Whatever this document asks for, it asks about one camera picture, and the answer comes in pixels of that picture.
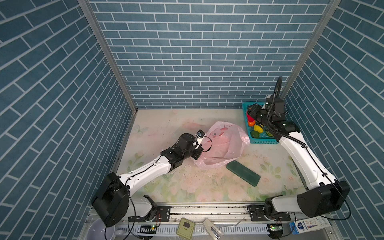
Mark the orange tangerine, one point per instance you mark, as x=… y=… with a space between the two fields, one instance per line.
x=251 y=123

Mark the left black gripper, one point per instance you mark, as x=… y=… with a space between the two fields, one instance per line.
x=198 y=151

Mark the blue white paper box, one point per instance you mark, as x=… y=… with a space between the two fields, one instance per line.
x=309 y=225

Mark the white round bowl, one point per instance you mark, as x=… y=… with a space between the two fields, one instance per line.
x=98 y=231

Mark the yellow lemon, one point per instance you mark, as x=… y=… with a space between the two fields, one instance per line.
x=258 y=129

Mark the green digital timer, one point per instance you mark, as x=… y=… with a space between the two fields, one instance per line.
x=185 y=229

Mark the dark green rectangular block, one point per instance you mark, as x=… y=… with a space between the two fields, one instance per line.
x=244 y=173

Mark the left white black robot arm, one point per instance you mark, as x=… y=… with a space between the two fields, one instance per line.
x=114 y=200

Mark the red strawberry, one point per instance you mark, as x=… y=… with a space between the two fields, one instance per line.
x=250 y=119

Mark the pink plastic bag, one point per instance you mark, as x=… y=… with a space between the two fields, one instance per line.
x=223 y=143

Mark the aluminium mounting rail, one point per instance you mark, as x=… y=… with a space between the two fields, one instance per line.
x=218 y=213

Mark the white small device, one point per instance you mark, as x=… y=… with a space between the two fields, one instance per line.
x=212 y=230

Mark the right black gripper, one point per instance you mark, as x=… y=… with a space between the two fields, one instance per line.
x=254 y=110

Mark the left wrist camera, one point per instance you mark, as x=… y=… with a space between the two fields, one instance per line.
x=200 y=134

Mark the dark green avocado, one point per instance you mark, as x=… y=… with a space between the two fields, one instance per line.
x=254 y=134

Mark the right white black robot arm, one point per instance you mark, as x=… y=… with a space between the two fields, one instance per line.
x=325 y=193

